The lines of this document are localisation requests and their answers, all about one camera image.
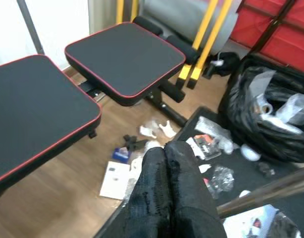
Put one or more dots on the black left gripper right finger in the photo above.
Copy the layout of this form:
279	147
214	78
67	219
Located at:
189	198

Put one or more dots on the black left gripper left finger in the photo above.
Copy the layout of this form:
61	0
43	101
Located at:
149	198

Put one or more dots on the black floor mat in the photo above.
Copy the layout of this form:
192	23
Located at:
241	173

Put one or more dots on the clear bag with black parts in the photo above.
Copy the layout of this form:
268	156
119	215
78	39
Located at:
221	178

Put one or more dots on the plain white booklet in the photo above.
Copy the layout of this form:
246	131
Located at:
113	181

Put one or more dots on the small blue box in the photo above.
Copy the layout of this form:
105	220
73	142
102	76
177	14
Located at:
121	155

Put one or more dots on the red black blister pack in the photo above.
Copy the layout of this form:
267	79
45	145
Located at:
206	146

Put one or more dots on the black plastic parts clump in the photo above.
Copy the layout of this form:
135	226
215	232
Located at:
132	143

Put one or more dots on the white printed booklet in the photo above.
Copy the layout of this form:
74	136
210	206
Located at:
246	220

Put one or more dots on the white plastic hook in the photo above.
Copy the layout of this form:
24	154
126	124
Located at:
147	131
168	130

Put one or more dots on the clear bubble wrap bag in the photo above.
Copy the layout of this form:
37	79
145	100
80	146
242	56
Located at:
211	126

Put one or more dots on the small white round piece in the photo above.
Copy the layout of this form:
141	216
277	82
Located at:
251	152

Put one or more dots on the black foam bench roller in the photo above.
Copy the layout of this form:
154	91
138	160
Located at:
175	91
147	24
184	49

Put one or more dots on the black trash bag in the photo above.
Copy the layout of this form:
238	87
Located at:
241	99

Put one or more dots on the short black red-trimmed bench pad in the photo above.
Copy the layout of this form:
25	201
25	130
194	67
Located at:
124	62

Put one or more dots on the black pouch with white tag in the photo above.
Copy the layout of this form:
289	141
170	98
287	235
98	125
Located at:
228	62

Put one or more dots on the long black red-trimmed bench pad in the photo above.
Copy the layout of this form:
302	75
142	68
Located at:
35	111

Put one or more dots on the black steel bench frame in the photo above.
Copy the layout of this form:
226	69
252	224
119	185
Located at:
175	116

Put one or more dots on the yellow metal frame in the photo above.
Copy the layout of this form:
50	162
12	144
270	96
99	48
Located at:
185	74
120	11

